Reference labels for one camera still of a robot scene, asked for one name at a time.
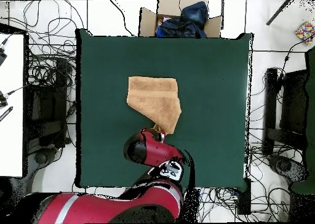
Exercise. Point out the brown cardboard box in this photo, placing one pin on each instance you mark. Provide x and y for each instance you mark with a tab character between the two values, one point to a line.
147	22

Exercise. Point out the flat black strip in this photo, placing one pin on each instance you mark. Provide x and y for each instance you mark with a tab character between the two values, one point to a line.
6	113

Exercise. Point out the dark green table cloth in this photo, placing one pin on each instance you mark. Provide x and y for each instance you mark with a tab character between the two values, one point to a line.
209	98

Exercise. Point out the multicoloured patterned box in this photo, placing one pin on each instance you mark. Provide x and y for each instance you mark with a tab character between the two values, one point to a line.
305	30

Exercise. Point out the dark blue clothing pile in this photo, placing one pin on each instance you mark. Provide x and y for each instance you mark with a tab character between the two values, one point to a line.
192	19

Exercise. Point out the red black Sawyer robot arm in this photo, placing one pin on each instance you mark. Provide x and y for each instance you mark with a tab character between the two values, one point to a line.
157	150

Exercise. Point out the white side table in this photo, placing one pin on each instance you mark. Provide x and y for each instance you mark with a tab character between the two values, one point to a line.
12	140

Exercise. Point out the tan terry towel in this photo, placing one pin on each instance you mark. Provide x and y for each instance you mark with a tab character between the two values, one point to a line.
155	98

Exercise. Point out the black metal stand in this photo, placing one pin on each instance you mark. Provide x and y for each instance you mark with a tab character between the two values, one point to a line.
270	98
61	86

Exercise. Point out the black metal rod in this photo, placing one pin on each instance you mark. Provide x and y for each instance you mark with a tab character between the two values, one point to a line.
279	11

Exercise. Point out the grey curved stand base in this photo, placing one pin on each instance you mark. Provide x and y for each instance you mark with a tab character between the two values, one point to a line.
40	158

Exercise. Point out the black power strip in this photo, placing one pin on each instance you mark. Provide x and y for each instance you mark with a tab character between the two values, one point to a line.
244	199

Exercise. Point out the black round floor base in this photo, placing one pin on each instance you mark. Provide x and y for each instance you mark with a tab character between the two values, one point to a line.
285	166

